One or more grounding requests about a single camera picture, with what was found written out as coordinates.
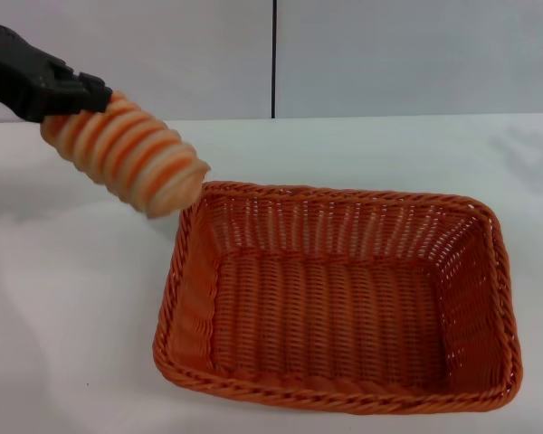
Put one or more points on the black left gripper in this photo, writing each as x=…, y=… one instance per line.
x=22, y=77

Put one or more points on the orange white striped bread roll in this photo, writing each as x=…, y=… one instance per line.
x=131, y=153

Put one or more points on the orange woven plastic basket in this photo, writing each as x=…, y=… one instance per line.
x=335, y=307

